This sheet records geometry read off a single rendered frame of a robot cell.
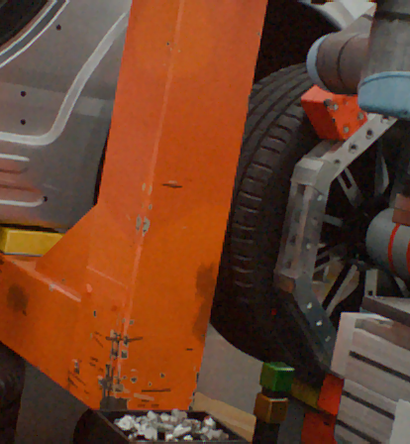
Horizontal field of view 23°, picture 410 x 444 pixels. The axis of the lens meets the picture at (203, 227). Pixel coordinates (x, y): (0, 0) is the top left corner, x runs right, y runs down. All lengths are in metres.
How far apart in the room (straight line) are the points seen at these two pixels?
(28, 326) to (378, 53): 1.00
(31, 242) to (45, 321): 0.28
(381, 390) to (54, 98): 0.96
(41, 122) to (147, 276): 0.58
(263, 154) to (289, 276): 0.23
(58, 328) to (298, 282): 0.43
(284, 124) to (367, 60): 0.74
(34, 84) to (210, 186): 0.56
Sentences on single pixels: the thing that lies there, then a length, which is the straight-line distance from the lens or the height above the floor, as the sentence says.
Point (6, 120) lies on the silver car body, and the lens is 2.05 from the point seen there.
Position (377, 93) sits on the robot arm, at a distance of 1.14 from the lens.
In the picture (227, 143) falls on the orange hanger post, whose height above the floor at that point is 0.99.
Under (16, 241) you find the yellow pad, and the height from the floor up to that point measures 0.71.
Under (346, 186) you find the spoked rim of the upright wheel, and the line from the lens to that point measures 2.00.
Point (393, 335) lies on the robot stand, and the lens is 1.47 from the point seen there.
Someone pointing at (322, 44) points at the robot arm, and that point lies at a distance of 1.29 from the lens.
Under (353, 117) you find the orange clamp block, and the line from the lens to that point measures 1.84.
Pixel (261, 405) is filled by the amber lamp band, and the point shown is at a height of 0.59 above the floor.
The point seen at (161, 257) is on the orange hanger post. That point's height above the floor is 0.79.
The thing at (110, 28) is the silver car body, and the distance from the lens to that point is 2.13.
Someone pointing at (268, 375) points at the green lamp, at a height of 0.64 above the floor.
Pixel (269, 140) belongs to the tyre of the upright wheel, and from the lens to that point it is 1.88.
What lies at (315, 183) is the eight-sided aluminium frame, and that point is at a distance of 1.81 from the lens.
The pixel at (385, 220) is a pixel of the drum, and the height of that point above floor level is 0.89.
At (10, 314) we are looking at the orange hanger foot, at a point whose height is 0.58.
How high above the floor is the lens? 1.03
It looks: 6 degrees down
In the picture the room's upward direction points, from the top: 10 degrees clockwise
